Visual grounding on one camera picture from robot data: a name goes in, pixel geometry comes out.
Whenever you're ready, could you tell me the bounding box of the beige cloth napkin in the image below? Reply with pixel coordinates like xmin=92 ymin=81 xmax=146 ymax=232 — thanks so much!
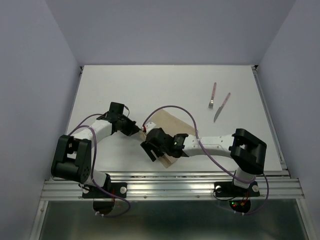
xmin=138 ymin=109 xmax=196 ymax=169

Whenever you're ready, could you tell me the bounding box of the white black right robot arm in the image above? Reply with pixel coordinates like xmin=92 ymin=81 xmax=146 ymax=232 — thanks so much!
xmin=140 ymin=128 xmax=267 ymax=195

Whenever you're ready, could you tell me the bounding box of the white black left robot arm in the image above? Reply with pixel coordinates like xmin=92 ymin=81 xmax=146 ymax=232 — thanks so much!
xmin=51 ymin=114 xmax=140 ymax=197

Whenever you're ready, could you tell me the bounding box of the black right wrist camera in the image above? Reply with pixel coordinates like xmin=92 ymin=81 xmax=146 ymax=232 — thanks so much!
xmin=146 ymin=128 xmax=172 ymax=145

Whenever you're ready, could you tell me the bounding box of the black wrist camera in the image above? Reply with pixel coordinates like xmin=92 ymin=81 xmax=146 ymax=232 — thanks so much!
xmin=108 ymin=102 xmax=125 ymax=116
xmin=146 ymin=128 xmax=172 ymax=145

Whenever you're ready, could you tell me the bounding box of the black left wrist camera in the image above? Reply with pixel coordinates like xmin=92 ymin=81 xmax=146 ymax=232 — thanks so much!
xmin=108 ymin=102 xmax=125 ymax=116

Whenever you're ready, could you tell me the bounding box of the aluminium front mounting rail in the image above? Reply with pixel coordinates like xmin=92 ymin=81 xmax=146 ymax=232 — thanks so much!
xmin=40 ymin=170 xmax=305 ymax=201

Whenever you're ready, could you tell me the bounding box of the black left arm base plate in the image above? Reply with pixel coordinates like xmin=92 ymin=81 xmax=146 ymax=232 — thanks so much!
xmin=81 ymin=181 xmax=129 ymax=200

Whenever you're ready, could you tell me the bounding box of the pink handled fork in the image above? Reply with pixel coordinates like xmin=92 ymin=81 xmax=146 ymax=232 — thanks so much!
xmin=208 ymin=82 xmax=217 ymax=110

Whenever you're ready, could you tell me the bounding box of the pink handled knife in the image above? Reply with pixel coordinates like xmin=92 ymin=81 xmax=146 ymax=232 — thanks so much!
xmin=213 ymin=92 xmax=231 ymax=123

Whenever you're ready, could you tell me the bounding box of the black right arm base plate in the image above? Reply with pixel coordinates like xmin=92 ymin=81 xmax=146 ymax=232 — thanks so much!
xmin=214 ymin=181 xmax=260 ymax=198

